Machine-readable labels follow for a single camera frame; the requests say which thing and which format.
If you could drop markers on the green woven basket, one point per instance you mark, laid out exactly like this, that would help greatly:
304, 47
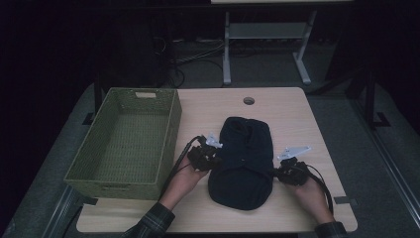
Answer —
132, 145

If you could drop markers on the person's left hand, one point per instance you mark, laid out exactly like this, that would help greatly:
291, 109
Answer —
183, 185

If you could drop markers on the person's right hand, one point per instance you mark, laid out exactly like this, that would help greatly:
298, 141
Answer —
312, 198

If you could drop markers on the metal floor rail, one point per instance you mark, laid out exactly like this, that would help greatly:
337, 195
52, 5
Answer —
61, 211
389, 165

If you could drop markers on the white metal stand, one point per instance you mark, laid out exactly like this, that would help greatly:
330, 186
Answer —
267, 30

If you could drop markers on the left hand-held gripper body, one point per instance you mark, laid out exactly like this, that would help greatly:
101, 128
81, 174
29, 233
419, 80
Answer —
201, 158

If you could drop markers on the dark knit hat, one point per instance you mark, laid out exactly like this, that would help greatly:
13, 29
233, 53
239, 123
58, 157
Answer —
244, 165

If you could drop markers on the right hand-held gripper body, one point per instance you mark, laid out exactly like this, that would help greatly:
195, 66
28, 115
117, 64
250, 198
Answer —
295, 173

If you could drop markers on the black tape strip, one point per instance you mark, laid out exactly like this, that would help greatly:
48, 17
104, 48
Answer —
89, 200

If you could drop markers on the black metal stand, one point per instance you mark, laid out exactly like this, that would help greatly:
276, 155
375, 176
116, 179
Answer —
97, 99
370, 99

